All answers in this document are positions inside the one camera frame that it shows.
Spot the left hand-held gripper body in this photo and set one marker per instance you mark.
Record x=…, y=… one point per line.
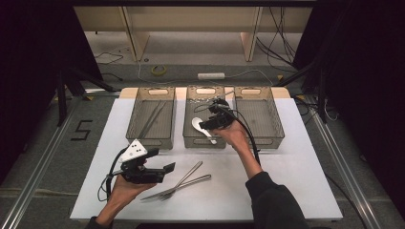
x=135, y=152

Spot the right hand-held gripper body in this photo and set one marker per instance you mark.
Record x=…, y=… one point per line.
x=219, y=118

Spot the white ceramic soup spoon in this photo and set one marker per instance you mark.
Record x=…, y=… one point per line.
x=196, y=123

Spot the smoky clear plastic bin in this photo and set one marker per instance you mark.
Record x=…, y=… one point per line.
x=197, y=108
x=153, y=119
x=261, y=119

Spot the silver metal fork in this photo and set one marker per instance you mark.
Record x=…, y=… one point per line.
x=191, y=173

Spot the dark metal chopstick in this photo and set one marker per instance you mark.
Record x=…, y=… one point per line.
x=155, y=120
x=149, y=120

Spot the person's right hand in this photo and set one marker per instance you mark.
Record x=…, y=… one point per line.
x=234, y=136

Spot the person's left hand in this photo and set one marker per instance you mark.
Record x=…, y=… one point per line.
x=124, y=194

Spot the white power strip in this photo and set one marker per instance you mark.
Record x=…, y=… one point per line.
x=211, y=76

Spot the white table mat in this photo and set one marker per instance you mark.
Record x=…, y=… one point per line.
x=210, y=206

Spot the yellow tape roll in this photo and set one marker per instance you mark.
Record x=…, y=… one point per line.
x=153, y=70

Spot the black metal stand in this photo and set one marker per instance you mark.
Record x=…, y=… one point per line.
x=62, y=101
x=322, y=101

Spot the beige wooden shelf unit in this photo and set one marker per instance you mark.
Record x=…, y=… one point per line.
x=191, y=19

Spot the dark curtain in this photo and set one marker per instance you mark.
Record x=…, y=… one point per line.
x=366, y=79
x=28, y=79

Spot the aluminium floor rail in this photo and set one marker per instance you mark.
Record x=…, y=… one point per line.
x=340, y=159
x=38, y=168

